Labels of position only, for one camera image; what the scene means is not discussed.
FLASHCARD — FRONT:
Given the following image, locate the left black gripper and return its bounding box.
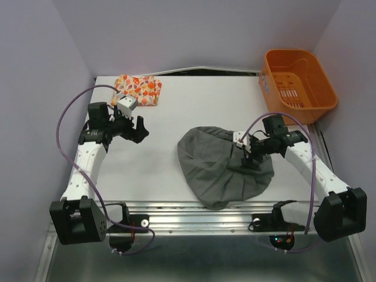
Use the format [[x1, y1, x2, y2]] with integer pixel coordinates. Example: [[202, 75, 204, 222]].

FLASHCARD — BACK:
[[106, 105, 149, 144]]

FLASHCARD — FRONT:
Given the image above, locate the grey skirt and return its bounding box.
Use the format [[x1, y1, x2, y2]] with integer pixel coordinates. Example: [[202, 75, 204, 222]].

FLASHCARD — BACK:
[[177, 126, 274, 210]]

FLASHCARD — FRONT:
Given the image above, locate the floral orange skirt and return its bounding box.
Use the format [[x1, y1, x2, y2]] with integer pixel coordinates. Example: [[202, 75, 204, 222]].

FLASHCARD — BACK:
[[110, 75, 162, 106]]

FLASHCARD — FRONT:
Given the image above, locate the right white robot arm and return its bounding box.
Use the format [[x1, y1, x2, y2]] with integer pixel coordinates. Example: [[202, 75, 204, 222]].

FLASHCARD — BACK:
[[233, 112, 367, 242]]

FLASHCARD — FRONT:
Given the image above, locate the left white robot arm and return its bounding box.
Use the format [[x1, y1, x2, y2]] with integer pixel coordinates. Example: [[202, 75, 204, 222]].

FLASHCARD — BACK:
[[49, 96, 149, 245]]

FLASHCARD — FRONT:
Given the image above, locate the orange plastic basket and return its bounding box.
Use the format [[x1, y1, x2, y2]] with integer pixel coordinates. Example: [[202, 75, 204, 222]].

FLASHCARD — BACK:
[[259, 49, 338, 125]]

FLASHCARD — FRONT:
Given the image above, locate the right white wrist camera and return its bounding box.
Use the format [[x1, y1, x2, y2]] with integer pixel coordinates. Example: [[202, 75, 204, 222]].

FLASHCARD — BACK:
[[233, 131, 251, 153]]

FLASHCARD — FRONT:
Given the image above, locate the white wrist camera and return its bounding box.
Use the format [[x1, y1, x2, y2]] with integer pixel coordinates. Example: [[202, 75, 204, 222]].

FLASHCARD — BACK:
[[117, 96, 138, 119], [233, 131, 251, 153]]

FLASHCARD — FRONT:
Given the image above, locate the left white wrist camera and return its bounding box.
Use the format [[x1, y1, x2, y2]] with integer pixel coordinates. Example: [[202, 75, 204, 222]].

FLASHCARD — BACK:
[[117, 96, 138, 119]]

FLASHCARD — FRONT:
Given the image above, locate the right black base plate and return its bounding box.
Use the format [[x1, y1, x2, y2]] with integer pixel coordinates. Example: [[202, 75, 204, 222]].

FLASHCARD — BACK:
[[248, 213, 304, 233]]

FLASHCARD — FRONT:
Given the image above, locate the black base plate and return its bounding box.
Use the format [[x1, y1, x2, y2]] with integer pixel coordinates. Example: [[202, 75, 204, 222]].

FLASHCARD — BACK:
[[248, 213, 304, 233], [107, 214, 149, 234]]

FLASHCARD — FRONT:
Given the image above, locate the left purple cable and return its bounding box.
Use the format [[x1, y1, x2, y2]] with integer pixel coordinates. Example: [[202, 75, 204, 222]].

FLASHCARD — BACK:
[[56, 84, 156, 256]]

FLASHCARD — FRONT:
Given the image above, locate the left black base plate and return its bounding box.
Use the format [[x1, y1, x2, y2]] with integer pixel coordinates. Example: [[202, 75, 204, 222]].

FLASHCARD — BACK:
[[107, 214, 149, 234]]

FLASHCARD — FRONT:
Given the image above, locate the aluminium rail frame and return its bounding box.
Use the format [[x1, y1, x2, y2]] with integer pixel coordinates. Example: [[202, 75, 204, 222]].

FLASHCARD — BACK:
[[35, 123, 371, 282]]

